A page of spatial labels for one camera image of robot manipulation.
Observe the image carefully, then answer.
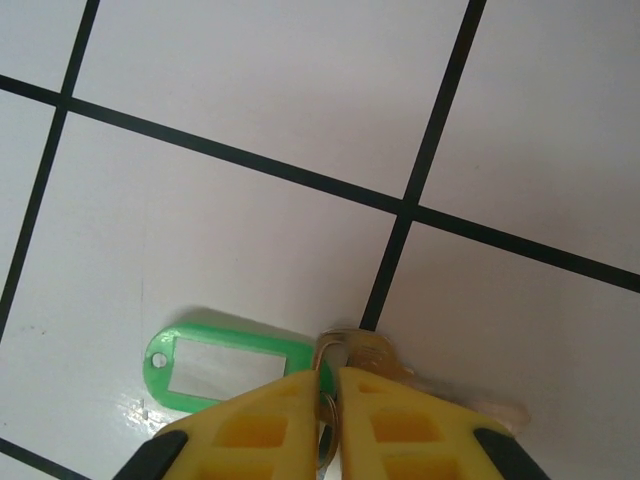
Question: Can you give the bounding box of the green plastic key tag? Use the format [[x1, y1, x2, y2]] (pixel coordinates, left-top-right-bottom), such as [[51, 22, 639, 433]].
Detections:
[[143, 308, 335, 417]]

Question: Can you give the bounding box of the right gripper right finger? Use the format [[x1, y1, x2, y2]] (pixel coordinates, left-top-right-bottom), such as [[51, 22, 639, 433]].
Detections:
[[336, 366, 539, 480]]

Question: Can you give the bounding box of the brass key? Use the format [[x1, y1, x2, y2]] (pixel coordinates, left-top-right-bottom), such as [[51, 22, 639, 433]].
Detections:
[[315, 327, 530, 434]]

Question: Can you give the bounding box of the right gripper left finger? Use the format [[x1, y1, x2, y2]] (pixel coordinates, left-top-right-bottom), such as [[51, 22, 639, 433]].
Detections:
[[112, 369, 322, 480]]

